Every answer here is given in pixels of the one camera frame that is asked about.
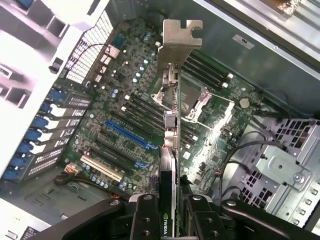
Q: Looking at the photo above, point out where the white expansion slot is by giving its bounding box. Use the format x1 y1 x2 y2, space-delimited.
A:
80 154 124 183

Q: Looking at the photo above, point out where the black expansion slot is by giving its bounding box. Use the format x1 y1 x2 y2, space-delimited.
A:
89 146 131 173
96 134 149 168

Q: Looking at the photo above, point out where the blue expansion slot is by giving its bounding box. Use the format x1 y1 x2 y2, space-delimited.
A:
104 119 154 150

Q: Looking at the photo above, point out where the metal disk bay cage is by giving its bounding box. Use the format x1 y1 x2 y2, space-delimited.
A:
239 117 320 229

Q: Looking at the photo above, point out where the grey power supply unit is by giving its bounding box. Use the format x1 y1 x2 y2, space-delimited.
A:
0 178 131 240

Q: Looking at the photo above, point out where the black RAM slot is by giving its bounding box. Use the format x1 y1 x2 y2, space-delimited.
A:
186 58 230 89
189 53 235 80
124 94 166 119
121 106 165 131

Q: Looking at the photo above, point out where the metal socket cover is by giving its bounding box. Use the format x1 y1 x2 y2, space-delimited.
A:
194 99 236 132

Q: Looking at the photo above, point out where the CPU socket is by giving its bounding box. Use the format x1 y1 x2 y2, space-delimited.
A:
151 77 213 121

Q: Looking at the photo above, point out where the green motherboard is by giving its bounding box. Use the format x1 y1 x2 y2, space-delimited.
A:
59 19 266 201

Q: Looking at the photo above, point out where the black open PC case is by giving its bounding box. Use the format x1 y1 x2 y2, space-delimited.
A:
0 0 320 240

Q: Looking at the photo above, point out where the black wire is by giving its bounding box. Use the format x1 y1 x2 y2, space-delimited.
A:
219 138 288 201

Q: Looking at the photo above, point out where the white wire connector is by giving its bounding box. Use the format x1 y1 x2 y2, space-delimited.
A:
64 162 81 176

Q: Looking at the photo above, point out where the white case wall label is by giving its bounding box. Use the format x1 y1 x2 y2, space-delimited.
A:
232 33 256 50

